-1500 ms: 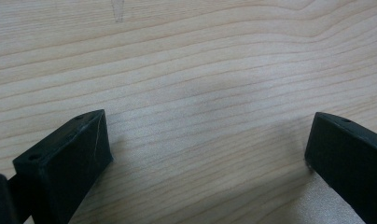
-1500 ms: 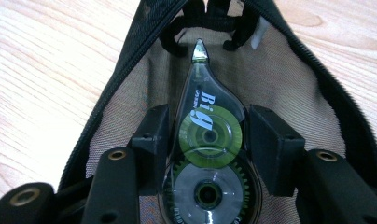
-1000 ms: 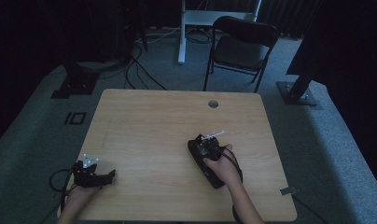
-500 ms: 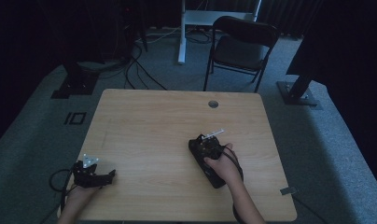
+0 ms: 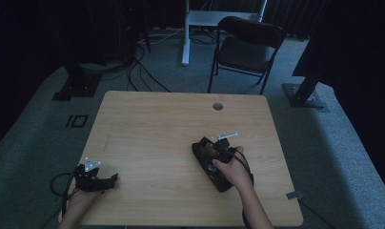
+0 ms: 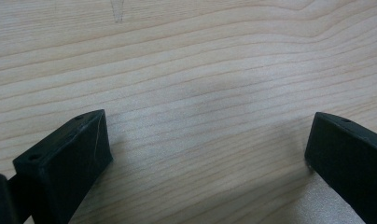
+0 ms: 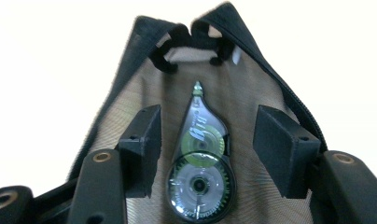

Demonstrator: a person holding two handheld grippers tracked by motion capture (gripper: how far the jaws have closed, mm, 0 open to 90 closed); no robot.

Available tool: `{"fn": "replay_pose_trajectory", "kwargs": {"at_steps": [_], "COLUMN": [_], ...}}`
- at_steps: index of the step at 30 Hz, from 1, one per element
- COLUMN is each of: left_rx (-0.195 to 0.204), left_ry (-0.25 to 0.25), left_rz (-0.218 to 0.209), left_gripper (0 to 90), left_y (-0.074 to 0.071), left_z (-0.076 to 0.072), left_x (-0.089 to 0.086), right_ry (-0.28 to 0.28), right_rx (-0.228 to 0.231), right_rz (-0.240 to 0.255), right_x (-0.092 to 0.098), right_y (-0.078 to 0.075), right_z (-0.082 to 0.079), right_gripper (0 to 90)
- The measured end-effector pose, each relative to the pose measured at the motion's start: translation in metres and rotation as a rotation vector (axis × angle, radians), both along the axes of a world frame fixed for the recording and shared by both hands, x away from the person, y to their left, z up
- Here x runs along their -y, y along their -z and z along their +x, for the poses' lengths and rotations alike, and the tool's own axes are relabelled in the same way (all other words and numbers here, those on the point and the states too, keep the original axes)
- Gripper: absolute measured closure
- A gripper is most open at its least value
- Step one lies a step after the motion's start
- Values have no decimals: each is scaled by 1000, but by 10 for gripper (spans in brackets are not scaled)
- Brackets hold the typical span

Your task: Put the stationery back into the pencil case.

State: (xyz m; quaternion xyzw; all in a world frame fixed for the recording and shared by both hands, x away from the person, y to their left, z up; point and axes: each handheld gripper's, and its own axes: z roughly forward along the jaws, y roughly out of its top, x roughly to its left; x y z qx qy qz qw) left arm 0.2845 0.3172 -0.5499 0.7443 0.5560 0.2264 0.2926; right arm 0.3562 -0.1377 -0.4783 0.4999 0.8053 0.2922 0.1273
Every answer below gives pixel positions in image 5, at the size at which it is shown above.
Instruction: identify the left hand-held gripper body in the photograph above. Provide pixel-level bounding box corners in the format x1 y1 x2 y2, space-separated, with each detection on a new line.
73 156 102 194

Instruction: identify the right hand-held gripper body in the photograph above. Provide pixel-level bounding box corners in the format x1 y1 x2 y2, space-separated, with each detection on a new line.
198 131 246 167

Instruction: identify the person's left hand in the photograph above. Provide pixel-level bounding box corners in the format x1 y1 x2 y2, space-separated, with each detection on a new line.
66 188 102 213

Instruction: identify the person's right hand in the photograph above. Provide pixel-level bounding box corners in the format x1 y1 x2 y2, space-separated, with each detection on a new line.
212 145 254 192

